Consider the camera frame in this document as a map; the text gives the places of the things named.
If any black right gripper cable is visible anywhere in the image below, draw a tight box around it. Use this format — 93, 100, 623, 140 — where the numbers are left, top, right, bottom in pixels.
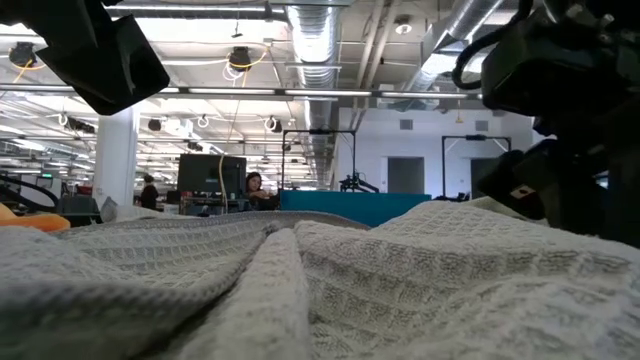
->
451, 0, 534, 91

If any hanging yellow cord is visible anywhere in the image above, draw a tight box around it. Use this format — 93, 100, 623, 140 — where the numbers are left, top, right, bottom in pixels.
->
217, 49, 251, 215

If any black metal rig frame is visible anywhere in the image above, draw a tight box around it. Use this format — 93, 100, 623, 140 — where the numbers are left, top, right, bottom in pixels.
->
281, 128, 358, 192
441, 134, 513, 199

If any grey waffle microfiber towel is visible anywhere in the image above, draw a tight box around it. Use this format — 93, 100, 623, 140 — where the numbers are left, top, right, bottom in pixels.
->
0, 199, 640, 360

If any standing person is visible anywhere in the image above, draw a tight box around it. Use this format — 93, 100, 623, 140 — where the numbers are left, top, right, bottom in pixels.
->
138, 174, 160, 211

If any black background monitor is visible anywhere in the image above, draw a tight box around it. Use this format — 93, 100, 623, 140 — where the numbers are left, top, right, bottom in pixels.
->
177, 153, 248, 197

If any silver ventilation duct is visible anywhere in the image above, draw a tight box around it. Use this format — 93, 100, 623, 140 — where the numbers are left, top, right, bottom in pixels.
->
286, 4, 347, 187
399, 0, 504, 99

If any black curved hose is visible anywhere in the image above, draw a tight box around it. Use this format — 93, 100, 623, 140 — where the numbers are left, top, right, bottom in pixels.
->
0, 174, 60, 212

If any grey chair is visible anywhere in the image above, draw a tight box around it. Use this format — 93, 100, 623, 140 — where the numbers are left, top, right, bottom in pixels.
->
56, 195, 103, 228

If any seated person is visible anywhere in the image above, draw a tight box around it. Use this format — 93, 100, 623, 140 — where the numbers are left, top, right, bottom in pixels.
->
244, 171, 281, 212

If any white building pillar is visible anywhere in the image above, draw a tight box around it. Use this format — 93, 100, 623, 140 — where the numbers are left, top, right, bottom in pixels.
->
93, 106, 141, 211

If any orange microfiber towel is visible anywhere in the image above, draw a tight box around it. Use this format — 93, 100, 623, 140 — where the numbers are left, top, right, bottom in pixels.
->
0, 202, 72, 233

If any black ceiling cable reel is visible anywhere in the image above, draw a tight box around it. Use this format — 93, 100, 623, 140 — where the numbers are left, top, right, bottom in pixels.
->
8, 41, 37, 67
228, 45, 253, 72

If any grey door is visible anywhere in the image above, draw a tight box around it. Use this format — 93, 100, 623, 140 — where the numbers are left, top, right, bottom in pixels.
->
387, 156, 426, 195
470, 157, 501, 199

